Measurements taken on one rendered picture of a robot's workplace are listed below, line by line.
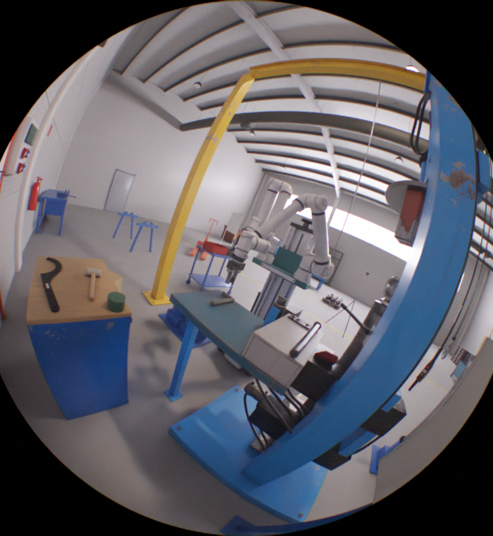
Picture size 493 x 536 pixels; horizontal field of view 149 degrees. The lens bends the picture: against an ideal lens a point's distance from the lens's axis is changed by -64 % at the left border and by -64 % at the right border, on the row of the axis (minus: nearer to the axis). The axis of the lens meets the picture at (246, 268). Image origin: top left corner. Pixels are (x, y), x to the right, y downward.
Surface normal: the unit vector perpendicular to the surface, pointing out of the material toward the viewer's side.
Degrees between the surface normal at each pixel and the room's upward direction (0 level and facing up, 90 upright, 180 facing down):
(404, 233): 90
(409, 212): 90
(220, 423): 0
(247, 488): 0
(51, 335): 90
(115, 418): 0
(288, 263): 90
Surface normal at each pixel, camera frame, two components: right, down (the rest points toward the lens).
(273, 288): -0.56, -0.04
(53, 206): 0.76, 0.42
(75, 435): 0.37, -0.90
